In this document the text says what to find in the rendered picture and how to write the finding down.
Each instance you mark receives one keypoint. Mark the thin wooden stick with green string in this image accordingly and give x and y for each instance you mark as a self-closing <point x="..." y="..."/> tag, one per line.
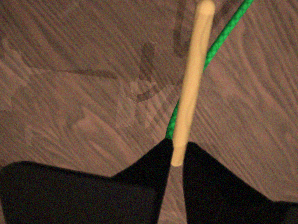
<point x="197" y="60"/>

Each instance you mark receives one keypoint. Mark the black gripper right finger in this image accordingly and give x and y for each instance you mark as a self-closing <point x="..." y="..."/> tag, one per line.
<point x="214" y="195"/>

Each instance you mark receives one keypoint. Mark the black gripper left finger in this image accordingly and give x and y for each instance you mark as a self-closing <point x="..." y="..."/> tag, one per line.
<point x="34" y="193"/>

